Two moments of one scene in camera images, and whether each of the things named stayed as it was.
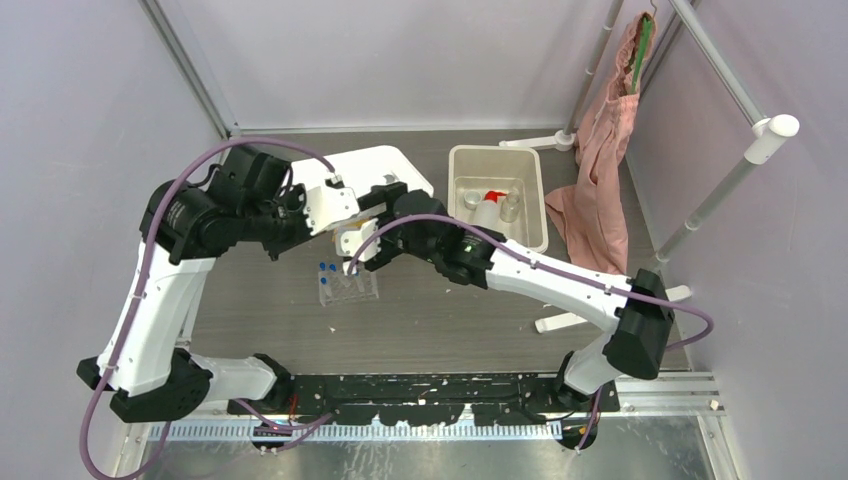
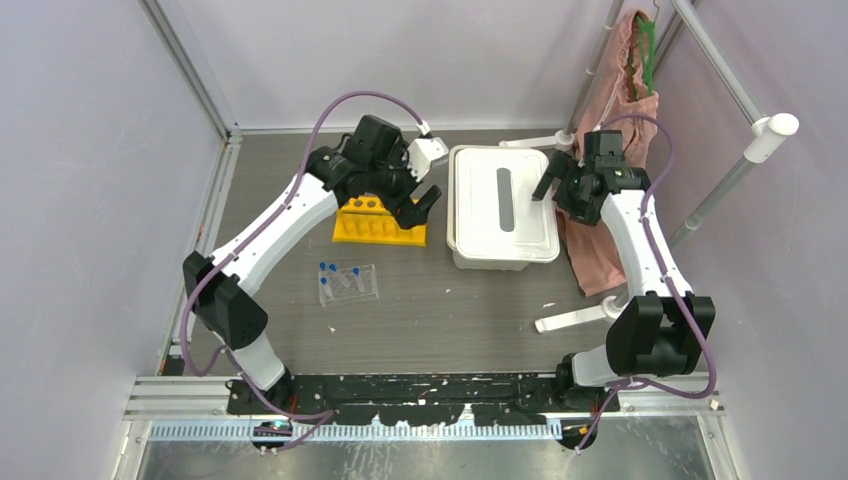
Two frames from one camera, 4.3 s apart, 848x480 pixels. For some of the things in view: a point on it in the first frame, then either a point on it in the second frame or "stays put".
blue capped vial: x=326 y=294 stays put
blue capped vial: x=359 y=282 stays put
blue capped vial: x=338 y=276 stays put
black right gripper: x=381 y=194 → x=583 y=213
